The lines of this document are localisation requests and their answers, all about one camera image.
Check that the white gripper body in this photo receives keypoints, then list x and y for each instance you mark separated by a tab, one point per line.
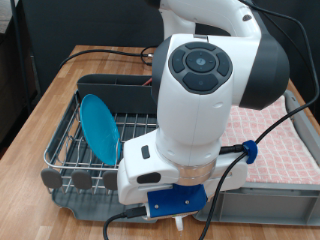
133	191

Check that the blue plastic plate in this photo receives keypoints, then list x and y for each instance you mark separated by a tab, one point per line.
100	130

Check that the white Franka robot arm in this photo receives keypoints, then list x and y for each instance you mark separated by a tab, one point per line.
206	83

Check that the dark grey dish rack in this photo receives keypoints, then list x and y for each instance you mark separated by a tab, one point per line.
83	206

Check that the dark grey utensil caddy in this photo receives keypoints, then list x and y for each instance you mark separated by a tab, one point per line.
116	95

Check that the grey plastic crate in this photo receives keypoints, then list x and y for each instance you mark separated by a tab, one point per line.
266	206

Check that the pink checkered towel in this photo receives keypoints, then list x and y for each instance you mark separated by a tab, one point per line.
283	150

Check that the dark side cabinet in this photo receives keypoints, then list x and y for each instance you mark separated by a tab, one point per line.
6	100

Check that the black metal pole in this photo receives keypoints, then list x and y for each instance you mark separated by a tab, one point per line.
16	43

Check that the black backdrop curtain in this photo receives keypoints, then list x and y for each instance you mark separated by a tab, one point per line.
40	20

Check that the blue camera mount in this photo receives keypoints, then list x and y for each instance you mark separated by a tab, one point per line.
176	201

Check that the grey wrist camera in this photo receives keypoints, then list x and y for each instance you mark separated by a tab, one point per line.
180	214

